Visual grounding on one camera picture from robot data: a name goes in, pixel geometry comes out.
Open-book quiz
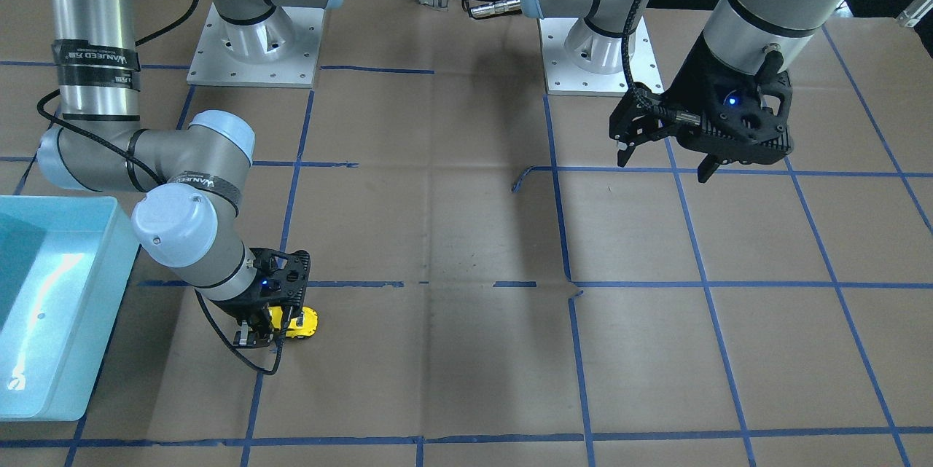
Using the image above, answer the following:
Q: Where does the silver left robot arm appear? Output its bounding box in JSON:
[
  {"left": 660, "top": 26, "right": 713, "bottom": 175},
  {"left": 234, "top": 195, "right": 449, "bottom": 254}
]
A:
[{"left": 520, "top": 0, "right": 843, "bottom": 182}]

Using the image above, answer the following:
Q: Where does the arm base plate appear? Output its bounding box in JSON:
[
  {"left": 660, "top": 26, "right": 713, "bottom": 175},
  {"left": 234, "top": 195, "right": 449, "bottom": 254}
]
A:
[
  {"left": 539, "top": 17, "right": 664, "bottom": 96},
  {"left": 187, "top": 7, "right": 327, "bottom": 89}
]

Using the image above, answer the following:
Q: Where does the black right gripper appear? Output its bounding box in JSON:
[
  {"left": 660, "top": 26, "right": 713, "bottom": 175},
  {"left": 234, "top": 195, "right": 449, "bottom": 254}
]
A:
[{"left": 214, "top": 248, "right": 312, "bottom": 348}]

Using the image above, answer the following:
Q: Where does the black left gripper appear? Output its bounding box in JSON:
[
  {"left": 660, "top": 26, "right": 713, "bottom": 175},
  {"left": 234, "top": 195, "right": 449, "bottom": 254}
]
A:
[{"left": 609, "top": 36, "right": 794, "bottom": 184}]

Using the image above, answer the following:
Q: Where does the yellow toy beetle car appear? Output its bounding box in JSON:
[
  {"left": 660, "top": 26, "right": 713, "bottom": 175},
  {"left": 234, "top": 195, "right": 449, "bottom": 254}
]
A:
[{"left": 268, "top": 305, "right": 318, "bottom": 339}]

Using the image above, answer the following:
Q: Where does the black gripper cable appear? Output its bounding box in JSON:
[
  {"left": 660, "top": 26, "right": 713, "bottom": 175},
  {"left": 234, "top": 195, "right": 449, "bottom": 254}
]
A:
[{"left": 622, "top": 0, "right": 700, "bottom": 125}]

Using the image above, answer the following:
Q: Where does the light blue plastic bin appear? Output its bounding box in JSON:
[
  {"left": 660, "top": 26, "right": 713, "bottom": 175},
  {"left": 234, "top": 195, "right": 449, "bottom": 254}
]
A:
[{"left": 1, "top": 195, "right": 139, "bottom": 423}]

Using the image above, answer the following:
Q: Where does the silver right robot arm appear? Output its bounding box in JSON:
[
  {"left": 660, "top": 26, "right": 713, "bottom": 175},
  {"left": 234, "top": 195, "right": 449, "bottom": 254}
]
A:
[{"left": 36, "top": 0, "right": 312, "bottom": 350}]

